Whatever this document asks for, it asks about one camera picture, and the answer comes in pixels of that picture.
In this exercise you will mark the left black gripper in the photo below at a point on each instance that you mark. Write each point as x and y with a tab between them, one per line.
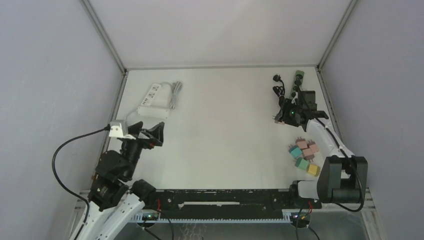
156	134

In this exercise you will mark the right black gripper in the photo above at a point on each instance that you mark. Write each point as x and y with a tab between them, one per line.
289	103

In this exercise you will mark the white power strip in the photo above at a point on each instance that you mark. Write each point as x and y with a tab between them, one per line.
151	95
153	112

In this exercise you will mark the pink plug adapter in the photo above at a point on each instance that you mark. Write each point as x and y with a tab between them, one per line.
312	145
301	143
308	154
278	119

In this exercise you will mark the teal plug adapter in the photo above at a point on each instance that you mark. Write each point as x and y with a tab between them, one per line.
295	151

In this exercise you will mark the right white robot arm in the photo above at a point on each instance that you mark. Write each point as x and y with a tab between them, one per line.
343	175

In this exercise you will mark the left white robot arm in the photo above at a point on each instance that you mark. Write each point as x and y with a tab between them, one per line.
111	202

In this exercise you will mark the green plug adapter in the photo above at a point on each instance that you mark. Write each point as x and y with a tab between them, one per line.
302	164

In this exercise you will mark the yellow plug adapter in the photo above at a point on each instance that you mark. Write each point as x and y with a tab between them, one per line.
313	170

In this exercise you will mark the green power strip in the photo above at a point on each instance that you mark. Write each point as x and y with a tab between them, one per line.
297	82

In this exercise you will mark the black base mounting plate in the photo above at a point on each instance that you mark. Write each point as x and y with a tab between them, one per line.
227	202

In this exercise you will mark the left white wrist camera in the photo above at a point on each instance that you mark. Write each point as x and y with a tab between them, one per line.
118	129

